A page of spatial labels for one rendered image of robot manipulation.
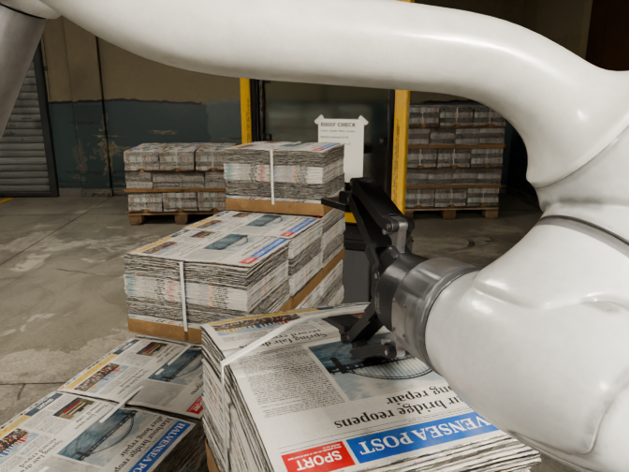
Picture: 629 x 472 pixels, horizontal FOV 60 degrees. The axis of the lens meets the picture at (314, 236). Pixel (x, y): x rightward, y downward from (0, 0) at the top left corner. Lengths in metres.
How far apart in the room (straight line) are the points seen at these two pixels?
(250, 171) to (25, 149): 6.83
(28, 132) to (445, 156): 5.61
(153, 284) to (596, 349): 1.30
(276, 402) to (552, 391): 0.32
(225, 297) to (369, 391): 0.86
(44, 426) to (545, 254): 1.10
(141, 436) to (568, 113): 1.00
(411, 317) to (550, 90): 0.19
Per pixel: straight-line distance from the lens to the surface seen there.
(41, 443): 1.24
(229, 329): 0.77
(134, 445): 1.17
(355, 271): 2.63
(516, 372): 0.34
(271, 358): 0.66
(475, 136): 6.49
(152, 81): 8.02
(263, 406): 0.57
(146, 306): 1.56
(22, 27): 0.62
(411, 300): 0.43
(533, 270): 0.36
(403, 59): 0.36
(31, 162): 8.60
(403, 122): 2.30
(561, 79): 0.39
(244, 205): 1.97
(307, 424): 0.55
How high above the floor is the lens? 1.49
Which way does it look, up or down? 15 degrees down
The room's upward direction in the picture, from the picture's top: straight up
